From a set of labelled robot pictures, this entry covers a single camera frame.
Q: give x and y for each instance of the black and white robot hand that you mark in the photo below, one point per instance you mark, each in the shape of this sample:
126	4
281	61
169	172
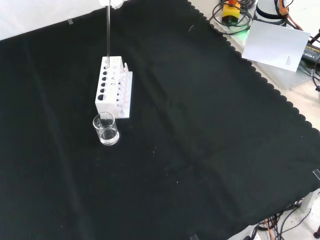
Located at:
115	3

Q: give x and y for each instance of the clear glass rod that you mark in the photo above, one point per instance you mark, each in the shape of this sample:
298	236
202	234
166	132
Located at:
108	37

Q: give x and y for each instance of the white test tube rack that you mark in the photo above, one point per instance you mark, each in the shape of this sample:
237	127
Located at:
106	102

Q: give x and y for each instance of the clear plastic cloth clip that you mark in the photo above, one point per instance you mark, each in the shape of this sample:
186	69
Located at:
193	237
70	22
316	174

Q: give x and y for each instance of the yellow stop button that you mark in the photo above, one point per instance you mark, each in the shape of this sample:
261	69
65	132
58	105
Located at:
231	12

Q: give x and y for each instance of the clear glass beaker with water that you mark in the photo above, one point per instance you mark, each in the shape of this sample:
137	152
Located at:
108	136

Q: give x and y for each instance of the black bench cloth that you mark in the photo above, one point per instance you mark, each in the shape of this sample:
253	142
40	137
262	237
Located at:
175	137

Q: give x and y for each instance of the pale board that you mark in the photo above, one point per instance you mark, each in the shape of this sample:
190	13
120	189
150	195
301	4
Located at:
275	47

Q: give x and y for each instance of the black power adapter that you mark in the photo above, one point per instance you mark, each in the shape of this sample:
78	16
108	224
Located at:
312	52

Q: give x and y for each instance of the grey metal table leg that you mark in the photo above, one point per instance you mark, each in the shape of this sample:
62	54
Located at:
310	200

